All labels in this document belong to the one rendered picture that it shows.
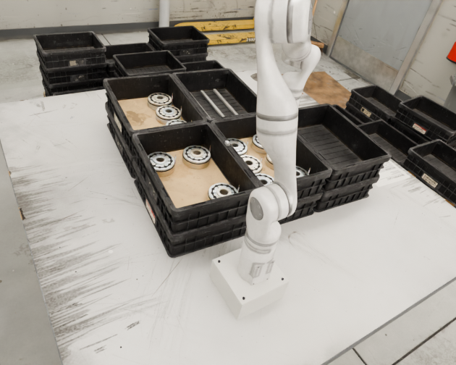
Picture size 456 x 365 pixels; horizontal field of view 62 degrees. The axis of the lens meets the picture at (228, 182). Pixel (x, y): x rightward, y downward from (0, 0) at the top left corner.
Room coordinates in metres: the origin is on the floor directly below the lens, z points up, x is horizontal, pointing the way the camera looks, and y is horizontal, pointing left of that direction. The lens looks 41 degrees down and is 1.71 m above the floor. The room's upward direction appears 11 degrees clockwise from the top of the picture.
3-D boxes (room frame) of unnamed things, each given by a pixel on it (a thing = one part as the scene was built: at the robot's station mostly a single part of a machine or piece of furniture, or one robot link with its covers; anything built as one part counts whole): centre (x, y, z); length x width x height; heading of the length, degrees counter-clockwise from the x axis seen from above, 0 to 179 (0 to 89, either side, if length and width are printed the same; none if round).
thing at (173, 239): (0.97, 0.13, 0.76); 0.40 x 0.30 x 0.12; 35
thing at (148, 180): (0.97, 0.13, 0.87); 0.40 x 0.30 x 0.11; 35
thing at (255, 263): (0.69, -0.12, 0.87); 0.09 x 0.09 x 0.17; 33
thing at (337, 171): (1.32, -0.37, 0.92); 0.40 x 0.30 x 0.02; 35
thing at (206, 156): (1.10, 0.13, 0.86); 0.10 x 0.10 x 0.01
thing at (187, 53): (2.87, 0.59, 0.37); 0.40 x 0.30 x 0.45; 129
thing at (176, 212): (0.97, 0.13, 0.92); 0.40 x 0.30 x 0.02; 35
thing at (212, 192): (0.92, 0.01, 0.86); 0.10 x 0.10 x 0.01
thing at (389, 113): (2.69, -1.02, 0.31); 0.40 x 0.30 x 0.34; 39
